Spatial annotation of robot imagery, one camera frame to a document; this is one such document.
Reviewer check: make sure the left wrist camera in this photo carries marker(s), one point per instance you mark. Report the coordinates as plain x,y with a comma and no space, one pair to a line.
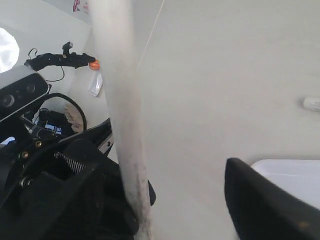
20,87

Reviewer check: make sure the orange capped clear bottle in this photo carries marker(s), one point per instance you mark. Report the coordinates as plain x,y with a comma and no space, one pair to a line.
95,65

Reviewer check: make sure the white rectangular plastic tray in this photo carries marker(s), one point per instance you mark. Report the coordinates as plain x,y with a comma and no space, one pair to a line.
298,177

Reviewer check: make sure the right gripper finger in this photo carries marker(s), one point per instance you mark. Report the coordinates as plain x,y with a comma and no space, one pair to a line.
260,210

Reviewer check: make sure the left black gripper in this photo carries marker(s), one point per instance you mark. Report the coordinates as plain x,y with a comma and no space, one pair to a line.
63,188

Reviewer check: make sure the white wooden drumstick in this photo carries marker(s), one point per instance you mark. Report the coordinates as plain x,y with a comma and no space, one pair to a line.
113,30
311,103

